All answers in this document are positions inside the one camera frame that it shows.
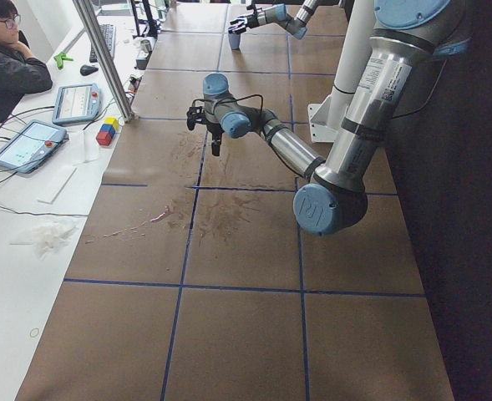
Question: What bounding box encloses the steel cup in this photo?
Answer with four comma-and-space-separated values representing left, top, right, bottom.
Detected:
139, 38, 153, 53

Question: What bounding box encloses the white paper sheet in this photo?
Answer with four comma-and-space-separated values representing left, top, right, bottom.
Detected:
36, 165, 78, 205

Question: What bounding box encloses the teach pendant tablet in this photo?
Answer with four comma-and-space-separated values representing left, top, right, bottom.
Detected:
0, 119, 68, 174
52, 84, 101, 126

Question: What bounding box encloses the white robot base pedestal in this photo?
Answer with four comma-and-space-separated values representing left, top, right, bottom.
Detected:
307, 0, 376, 143

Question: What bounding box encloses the green plastic tool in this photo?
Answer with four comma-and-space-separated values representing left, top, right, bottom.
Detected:
53, 52, 74, 70

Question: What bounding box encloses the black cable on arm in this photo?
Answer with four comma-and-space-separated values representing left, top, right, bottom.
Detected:
191, 94, 266, 114

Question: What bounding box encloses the far teach pendant tablet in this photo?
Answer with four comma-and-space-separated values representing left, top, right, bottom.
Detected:
52, 84, 101, 126

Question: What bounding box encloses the seated person in black jacket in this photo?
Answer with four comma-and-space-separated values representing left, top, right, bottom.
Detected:
0, 1, 53, 123

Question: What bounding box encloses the black keyboard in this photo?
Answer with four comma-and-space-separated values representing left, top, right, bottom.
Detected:
89, 23, 116, 63

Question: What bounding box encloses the near teach pendant tablet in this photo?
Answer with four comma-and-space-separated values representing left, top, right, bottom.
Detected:
0, 119, 68, 174

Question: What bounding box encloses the aluminium frame post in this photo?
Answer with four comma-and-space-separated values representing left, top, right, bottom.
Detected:
73, 0, 134, 123

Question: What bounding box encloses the blue block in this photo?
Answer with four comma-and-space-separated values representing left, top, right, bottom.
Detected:
99, 124, 116, 138

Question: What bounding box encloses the yellow block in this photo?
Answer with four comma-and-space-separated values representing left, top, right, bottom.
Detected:
104, 117, 119, 131

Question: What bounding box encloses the black computer mouse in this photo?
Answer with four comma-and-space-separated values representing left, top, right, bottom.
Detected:
79, 64, 99, 76

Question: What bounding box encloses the light blue cup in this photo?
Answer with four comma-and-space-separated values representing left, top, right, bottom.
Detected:
228, 33, 241, 51

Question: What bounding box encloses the red block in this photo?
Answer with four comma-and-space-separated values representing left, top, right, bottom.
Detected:
96, 131, 113, 146

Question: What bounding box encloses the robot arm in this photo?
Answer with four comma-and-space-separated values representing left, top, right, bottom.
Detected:
187, 1, 474, 236
227, 0, 321, 39

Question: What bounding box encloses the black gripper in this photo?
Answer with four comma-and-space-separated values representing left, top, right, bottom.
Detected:
186, 102, 224, 157
228, 10, 261, 34

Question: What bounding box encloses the crumpled white tissue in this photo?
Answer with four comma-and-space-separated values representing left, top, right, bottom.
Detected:
9, 221, 78, 259

